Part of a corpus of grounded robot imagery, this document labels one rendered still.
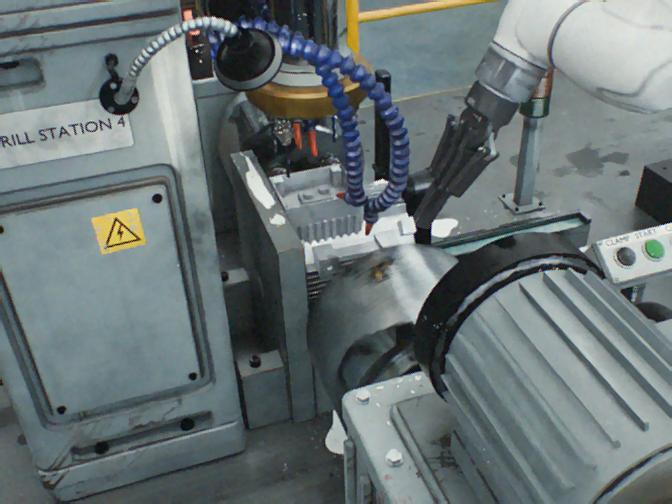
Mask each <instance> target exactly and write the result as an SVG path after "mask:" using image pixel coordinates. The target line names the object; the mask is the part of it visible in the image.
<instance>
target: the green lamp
mask: <svg viewBox="0 0 672 504"><path fill-rule="evenodd" d="M550 96H551V94H549V95H547V96H544V97H532V96H531V97H530V99H529V101H528V102H527V103H520V111H521V112H522V113H523V114H526V115H529V116H542V115H545V114H547V113H548V111H549V104H550Z"/></svg>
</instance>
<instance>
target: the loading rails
mask: <svg viewBox="0 0 672 504"><path fill-rule="evenodd" d="M591 222H592V218H591V217H590V216H589V214H587V213H586V212H585V211H584V210H582V209H581V208H578V209H574V210H569V211H565V212H561V213H555V214H551V216H547V217H542V218H538V219H533V220H529V221H524V222H520V223H516V224H510V225H506V226H502V227H497V228H493V229H489V230H483V231H479V232H475V233H470V234H466V235H461V236H456V237H452V238H448V240H443V241H438V242H434V243H429V244H425V245H430V246H434V247H437V248H440V249H443V250H445V251H447V252H449V253H451V254H452V255H453V256H455V257H456V258H457V259H458V260H461V259H462V258H463V257H466V256H467V255H468V254H470V253H471V252H473V251H475V250H477V249H478V248H480V247H482V246H483V245H486V244H489V243H491V242H493V241H496V240H498V238H501V237H504V236H507V235H512V234H515V233H522V232H528V231H543V232H549V233H555V234H558V235H561V236H564V237H566V239H567V240H569V241H570V242H572V243H573V244H574V245H576V246H577V247H578V248H579V249H581V250H582V251H583V252H584V251H586V250H587V249H588V248H589V247H590V246H587V242H588V236H589V231H590V227H591Z"/></svg>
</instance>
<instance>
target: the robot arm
mask: <svg viewBox="0 0 672 504"><path fill-rule="evenodd" d="M549 67H552V68H554V69H556V70H559V71H560V72H562V73H563V74H564V75H565V76H566V78H567V79H568V80H569V81H570V82H572V83H573V84H574V85H576V86H577V87H578V88H580V89H582V90H584V91H586V92H587V93H589V94H591V95H593V96H594V97H596V98H598V99H600V101H602V102H605V103H607V104H609V105H612V106H614V107H616V108H619V109H622V110H625V111H630V112H635V113H642V114H653V113H658V112H661V111H664V110H666V109H668V108H671V107H672V0H608V1H606V2H603V1H601V0H508V2H507V4H506V6H505V9H504V11H503V13H502V15H501V18H500V21H499V25H498V29H497V32H496V35H495V37H494V39H493V41H492V43H490V45H489V48H487V50H486V52H485V53H484V56H483V58H482V60H481V61H480V63H479V65H478V67H477V68H476V70H475V75H476V76H477V78H478V79H479V80H480V81H477V80H476V81H475V82H474V84H473V86H472V87H471V89H470V91H469V93H468V94H467V96H466V98H464V104H466V105H467V108H466V109H464V110H463V111H462V112H461V114H460V115H457V116H455V115H453V114H449V115H448V117H447V122H446V129H445V131H444V134H443V136H441V139H440V141H439V144H438V146H437V149H436V152H435V154H434V157H433V160H432V162H431V164H430V167H429V169H428V174H429V175H431V177H432V178H431V185H430V186H429V188H428V190H427V192H426V194H425V196H424V198H423V200H422V202H421V204H420V206H419V207H417V209H416V211H415V212H414V214H413V217H412V218H413V221H414V225H415V226H417V227H422V228H425V229H429V228H430V227H431V225H432V223H433V222H434V220H435V218H436V217H437V214H438V212H439V211H442V209H443V207H444V205H445V204H446V202H447V201H448V199H449V198H450V197H451V196H453V197H457V198H460V197H461V196H462V195H463V194H464V192H466V191H467V189H468V188H469V187H470V186H471V185H472V184H473V182H474V181H475V180H476V179H477V178H478V177H479V175H480V174H481V173H482V172H483V171H484V169H485V167H486V166H487V165H489V164H490V163H492V162H493V161H495V160H496V159H498V158H499V156H500V153H499V152H498V151H496V150H495V145H494V141H495V140H496V139H497V136H498V132H499V130H500V128H501V127H503V126H507V125H508V124H509V122H510V120H512V119H513V117H514V115H515V114H516V112H517V110H518V109H519V107H520V104H519V103H518V102H521V103H527V102H528V101H529V99H530V97H531V95H532V94H533V92H535V91H536V89H537V87H538V86H539V84H540V82H541V81H542V79H543V78H544V76H545V75H546V72H547V70H548V69H549ZM436 167H437V168H436Z"/></svg>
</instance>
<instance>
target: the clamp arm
mask: <svg viewBox="0 0 672 504"><path fill-rule="evenodd" d="M375 75H376V79H375V80H376V82H377V83H382V84H383V85H384V87H385V88H384V91H385V93H386V92H388V93H389V94H391V74H390V73H389V72H388V71H387V70H386V69H385V68H383V69H377V70H375ZM381 111H382V110H378V109H377V108H376V106H375V162H372V169H374V171H375V181H380V180H385V182H387V181H389V177H390V135H389V130H390V129H388V128H387V127H386V123H385V122H386V119H383V118H382V116H381Z"/></svg>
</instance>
